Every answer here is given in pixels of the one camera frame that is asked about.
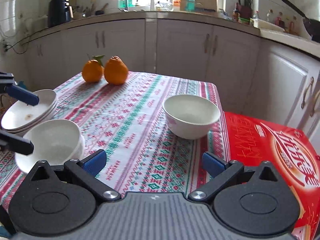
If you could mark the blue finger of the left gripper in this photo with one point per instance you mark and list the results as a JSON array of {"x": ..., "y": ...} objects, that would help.
[
  {"x": 15, "y": 143},
  {"x": 22, "y": 94}
]

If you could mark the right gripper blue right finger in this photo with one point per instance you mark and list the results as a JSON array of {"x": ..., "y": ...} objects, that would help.
[{"x": 224, "y": 174}]

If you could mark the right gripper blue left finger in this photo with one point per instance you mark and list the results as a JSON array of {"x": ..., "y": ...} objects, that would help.
[{"x": 83, "y": 172}]

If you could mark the large white floral plate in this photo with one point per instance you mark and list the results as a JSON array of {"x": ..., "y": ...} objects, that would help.
[{"x": 22, "y": 132}]

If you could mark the white stained floral plate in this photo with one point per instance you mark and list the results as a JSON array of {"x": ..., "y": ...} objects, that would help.
[{"x": 20, "y": 115}]

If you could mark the white bowl front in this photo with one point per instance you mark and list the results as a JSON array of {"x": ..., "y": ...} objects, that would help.
[{"x": 55, "y": 141}]

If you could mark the white bowl pink flowers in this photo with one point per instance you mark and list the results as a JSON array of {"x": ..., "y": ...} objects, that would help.
[{"x": 190, "y": 117}]

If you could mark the white kitchen cabinets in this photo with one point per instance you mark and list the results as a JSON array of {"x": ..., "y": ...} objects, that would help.
[{"x": 255, "y": 76}]

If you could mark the orange with leaf stem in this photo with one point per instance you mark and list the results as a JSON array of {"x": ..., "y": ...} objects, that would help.
[{"x": 93, "y": 70}]

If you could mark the red gift box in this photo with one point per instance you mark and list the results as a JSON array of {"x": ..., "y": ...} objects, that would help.
[{"x": 252, "y": 141}]

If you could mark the patterned red green tablecloth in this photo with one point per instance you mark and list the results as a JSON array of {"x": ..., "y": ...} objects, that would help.
[{"x": 128, "y": 122}]

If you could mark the black air fryer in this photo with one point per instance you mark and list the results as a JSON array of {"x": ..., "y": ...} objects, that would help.
[{"x": 59, "y": 12}]

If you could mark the bumpy orange without leaf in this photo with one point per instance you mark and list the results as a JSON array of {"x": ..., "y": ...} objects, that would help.
[{"x": 115, "y": 71}]

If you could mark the knife block with knives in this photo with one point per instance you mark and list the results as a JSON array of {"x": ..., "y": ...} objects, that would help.
[{"x": 245, "y": 8}]

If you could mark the black wok pan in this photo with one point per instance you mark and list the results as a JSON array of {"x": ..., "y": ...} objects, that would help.
[{"x": 312, "y": 26}]

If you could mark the green teal bottle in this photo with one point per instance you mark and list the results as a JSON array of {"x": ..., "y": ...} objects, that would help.
[{"x": 190, "y": 5}]

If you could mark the wooden cutting board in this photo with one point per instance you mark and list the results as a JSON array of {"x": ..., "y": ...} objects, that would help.
[{"x": 207, "y": 6}]

